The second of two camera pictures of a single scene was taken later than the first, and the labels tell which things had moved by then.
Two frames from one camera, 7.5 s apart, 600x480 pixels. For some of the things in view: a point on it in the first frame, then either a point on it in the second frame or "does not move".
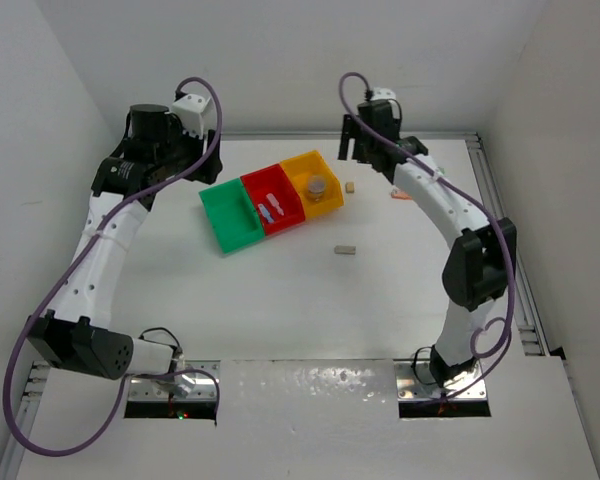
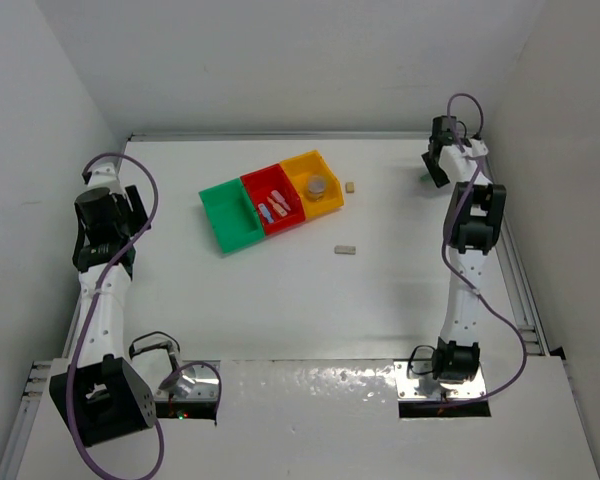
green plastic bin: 232,215 does not move
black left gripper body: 208,159 to 137,205
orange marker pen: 401,196 to 276,207
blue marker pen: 265,213 does not move
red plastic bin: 275,198 does not move
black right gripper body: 362,143 to 438,174
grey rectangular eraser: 345,249 does not move
